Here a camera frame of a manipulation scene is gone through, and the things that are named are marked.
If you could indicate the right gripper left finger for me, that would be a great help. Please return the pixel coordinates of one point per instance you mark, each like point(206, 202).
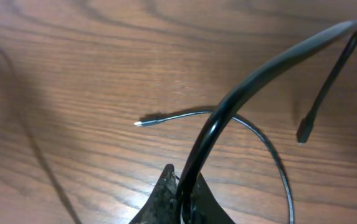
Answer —
point(161, 206)

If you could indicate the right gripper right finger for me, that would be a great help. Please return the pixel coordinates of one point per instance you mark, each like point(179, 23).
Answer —
point(204, 207)

